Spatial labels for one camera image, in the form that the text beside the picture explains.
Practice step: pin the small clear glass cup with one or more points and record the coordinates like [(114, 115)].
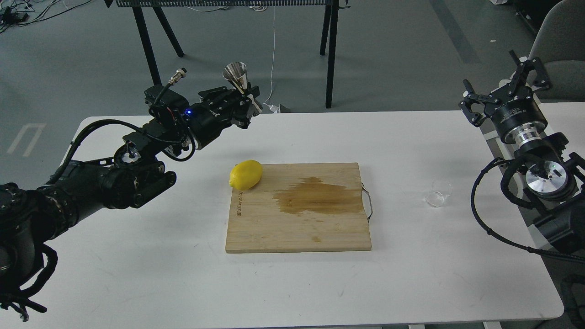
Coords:
[(439, 193)]

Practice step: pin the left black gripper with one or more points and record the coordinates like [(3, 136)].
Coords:
[(219, 109)]

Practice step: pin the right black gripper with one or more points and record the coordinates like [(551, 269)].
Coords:
[(518, 114)]

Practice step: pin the bamboo cutting board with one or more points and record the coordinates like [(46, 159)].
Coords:
[(300, 207)]

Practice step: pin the grey office chair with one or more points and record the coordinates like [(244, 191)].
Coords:
[(560, 44)]

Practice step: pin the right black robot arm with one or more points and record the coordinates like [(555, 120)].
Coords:
[(537, 177)]

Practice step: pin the steel double jigger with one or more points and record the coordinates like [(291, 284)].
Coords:
[(236, 74)]

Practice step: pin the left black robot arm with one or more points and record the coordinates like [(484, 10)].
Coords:
[(132, 177)]

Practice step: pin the yellow lemon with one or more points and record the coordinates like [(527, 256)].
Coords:
[(245, 175)]

